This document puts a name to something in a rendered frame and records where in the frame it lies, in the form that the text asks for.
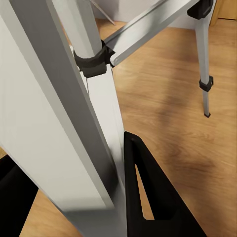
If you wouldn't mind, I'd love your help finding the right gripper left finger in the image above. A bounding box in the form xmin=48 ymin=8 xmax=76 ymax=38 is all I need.
xmin=0 ymin=154 xmax=39 ymax=237

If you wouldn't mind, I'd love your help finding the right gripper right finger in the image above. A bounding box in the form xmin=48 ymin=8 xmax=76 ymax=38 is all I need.
xmin=123 ymin=131 xmax=207 ymax=237

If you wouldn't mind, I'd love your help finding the camera tripod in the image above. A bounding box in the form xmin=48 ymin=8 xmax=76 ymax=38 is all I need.
xmin=0 ymin=0 xmax=213 ymax=237

